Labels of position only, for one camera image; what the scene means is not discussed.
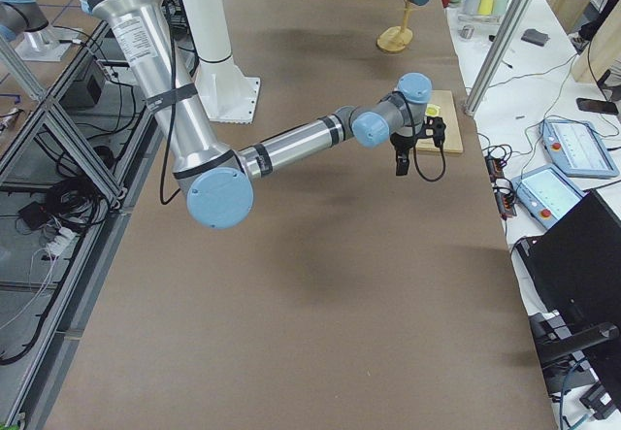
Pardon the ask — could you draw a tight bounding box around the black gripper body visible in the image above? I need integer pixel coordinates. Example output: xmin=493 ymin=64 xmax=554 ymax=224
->
xmin=390 ymin=133 xmax=417 ymax=158

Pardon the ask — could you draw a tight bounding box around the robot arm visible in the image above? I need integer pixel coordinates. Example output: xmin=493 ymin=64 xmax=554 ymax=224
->
xmin=81 ymin=0 xmax=432 ymax=229

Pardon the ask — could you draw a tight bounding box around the wooden cup rack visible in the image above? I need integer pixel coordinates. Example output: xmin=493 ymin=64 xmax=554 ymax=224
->
xmin=376 ymin=0 xmax=430 ymax=54

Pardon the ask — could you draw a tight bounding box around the steel cup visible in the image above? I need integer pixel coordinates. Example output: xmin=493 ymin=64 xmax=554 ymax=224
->
xmin=458 ymin=24 xmax=475 ymax=41

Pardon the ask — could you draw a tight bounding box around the yellow cup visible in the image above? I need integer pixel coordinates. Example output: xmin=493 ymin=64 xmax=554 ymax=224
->
xmin=477 ymin=0 xmax=494 ymax=16

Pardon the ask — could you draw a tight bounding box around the grey cup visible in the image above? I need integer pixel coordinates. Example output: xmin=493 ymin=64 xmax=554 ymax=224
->
xmin=462 ymin=0 xmax=481 ymax=16

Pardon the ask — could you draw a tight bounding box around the lemon slice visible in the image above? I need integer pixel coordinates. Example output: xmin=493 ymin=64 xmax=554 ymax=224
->
xmin=426 ymin=104 xmax=441 ymax=117

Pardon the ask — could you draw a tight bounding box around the bamboo cutting board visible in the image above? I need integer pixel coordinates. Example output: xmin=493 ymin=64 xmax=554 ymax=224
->
xmin=427 ymin=90 xmax=464 ymax=154

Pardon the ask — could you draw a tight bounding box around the teach pendant tablet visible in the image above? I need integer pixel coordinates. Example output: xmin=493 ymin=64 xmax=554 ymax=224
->
xmin=511 ymin=164 xmax=585 ymax=229
xmin=541 ymin=119 xmax=620 ymax=179

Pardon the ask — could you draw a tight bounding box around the black smartphone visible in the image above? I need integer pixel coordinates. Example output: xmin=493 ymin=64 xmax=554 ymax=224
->
xmin=576 ymin=98 xmax=619 ymax=116

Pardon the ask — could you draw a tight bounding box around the white pedestal column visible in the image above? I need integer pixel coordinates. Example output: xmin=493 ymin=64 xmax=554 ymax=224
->
xmin=182 ymin=0 xmax=261 ymax=124

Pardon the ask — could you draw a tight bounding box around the aluminium frame post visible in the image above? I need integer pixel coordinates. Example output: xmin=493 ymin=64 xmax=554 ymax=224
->
xmin=464 ymin=0 xmax=532 ymax=116

